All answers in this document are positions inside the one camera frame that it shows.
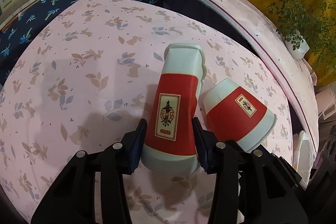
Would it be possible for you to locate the red paper cup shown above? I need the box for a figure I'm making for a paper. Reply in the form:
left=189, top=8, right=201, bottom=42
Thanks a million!
left=203, top=78, right=277, bottom=152
left=141, top=43, right=207, bottom=176

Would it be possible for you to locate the trash bin with white bag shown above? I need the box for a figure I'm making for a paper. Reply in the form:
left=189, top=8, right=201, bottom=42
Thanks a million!
left=293, top=131, right=317, bottom=189

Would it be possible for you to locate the pink appliance box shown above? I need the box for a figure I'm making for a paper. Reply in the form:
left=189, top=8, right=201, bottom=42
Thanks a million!
left=315, top=82, right=335, bottom=120

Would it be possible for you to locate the pink rabbit print tablecloth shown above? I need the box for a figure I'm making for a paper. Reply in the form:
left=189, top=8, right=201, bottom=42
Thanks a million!
left=1, top=0, right=293, bottom=221

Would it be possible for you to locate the green plant in white pot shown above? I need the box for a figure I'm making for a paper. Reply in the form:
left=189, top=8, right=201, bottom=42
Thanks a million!
left=268, top=0, right=335, bottom=72

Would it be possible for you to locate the pink dotted cushion mat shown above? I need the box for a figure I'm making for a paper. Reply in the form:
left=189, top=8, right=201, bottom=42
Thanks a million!
left=198, top=0, right=319, bottom=151

